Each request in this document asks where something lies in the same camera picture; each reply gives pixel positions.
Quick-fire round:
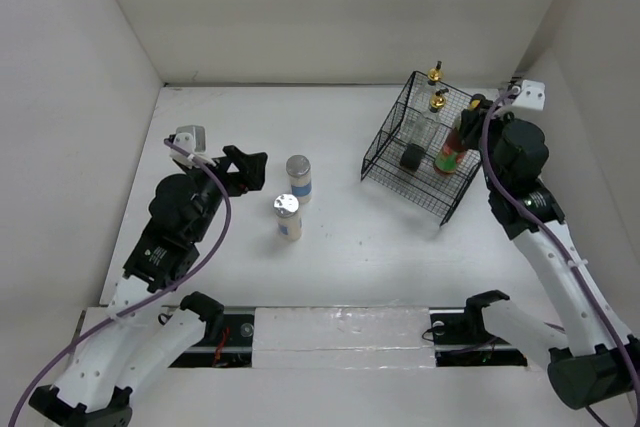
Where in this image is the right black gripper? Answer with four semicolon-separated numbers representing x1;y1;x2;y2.
457;98;525;191

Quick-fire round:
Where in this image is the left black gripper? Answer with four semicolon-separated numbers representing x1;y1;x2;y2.
182;145;266;241

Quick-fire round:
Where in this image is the silver-lid salt shaker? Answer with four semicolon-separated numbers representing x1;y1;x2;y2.
285;154;312;204
273;194;302;241

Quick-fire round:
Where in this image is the green-label brown sauce bottle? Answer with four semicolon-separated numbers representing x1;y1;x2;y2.
433;102;481;175

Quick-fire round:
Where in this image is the clear square glass bottle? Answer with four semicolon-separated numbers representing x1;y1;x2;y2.
409;60;442;149

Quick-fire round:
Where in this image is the gold-capped oil dispenser bottle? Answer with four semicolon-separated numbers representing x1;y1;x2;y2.
400;88;449;172

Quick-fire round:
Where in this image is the black-capped dark sauce bottle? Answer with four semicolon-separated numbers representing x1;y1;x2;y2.
470;93;486;103

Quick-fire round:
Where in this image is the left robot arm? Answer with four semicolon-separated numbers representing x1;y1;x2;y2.
24;136;268;426

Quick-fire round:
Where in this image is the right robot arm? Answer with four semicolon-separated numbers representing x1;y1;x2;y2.
459;96;639;410

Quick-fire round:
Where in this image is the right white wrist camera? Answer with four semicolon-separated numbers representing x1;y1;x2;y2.
503;79;546;112

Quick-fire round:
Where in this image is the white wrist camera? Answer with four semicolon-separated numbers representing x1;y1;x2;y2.
168;125;218;169
503;79;546;112

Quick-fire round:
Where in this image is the black wire rack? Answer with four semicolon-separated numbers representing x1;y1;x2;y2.
360;71;480;225

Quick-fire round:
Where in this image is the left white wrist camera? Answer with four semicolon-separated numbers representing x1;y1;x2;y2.
168;125;218;169

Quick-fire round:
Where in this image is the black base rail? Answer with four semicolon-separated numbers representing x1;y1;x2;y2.
172;308;528;370

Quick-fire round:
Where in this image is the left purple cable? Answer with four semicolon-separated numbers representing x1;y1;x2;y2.
8;136;234;423

